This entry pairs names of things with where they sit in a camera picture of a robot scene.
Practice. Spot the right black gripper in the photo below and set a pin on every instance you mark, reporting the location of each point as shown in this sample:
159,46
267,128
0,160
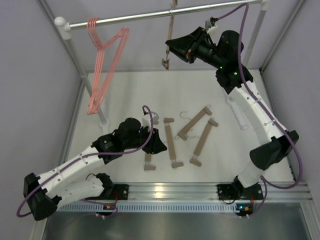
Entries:
193,41

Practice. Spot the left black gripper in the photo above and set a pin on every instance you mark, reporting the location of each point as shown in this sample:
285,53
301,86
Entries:
155,144

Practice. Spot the tan clip hanger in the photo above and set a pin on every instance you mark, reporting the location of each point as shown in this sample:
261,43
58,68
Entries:
170,142
166,62
202,140
147,163

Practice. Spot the tan clip hanger angled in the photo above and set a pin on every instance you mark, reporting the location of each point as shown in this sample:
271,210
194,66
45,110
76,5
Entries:
182,134

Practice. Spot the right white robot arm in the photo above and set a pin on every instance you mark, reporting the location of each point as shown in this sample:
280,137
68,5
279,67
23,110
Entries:
276,142

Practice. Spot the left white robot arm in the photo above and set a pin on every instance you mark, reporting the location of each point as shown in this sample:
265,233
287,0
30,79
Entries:
49,191

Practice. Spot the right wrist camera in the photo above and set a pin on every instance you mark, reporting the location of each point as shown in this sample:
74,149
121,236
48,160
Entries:
210,24

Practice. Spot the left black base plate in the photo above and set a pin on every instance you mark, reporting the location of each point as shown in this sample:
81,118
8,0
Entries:
115,192

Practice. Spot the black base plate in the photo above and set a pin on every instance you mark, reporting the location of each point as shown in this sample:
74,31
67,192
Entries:
115,192
232,192

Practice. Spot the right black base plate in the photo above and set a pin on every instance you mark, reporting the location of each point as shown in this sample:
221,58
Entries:
232,192

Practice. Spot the grey slotted cable duct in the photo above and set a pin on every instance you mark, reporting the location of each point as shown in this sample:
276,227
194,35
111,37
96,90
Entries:
148,207

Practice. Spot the silver clothes rack rail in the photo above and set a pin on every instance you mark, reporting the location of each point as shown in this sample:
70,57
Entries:
172,12

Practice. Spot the aluminium mounting rail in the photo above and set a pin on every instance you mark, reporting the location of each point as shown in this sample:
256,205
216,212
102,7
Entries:
208,192

